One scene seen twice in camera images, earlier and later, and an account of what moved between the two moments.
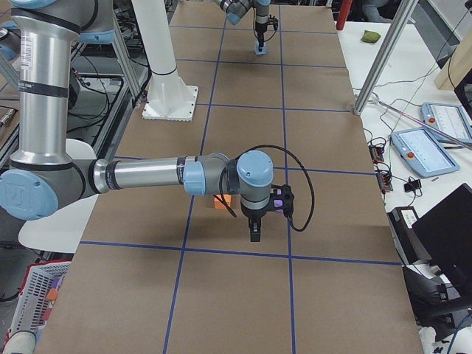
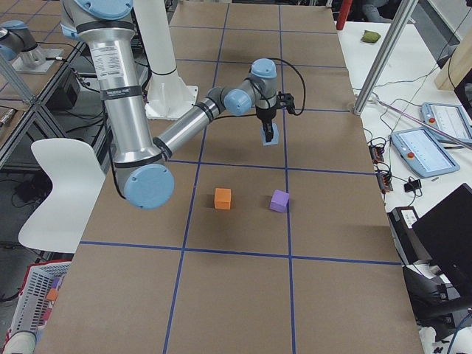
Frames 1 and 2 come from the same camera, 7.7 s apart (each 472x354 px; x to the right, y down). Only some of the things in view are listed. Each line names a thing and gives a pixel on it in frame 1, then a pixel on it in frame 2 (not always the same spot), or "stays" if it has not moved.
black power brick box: (411, 248) stays
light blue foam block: (257, 48) -> (274, 140)
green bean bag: (370, 36) stays
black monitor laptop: (445, 234) stays
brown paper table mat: (171, 268) stays
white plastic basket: (40, 290) stays
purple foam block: (279, 203) stays
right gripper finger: (252, 228) -> (265, 130)
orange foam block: (218, 204) stays
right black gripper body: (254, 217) -> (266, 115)
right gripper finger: (258, 231) -> (269, 132)
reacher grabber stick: (429, 127) stays
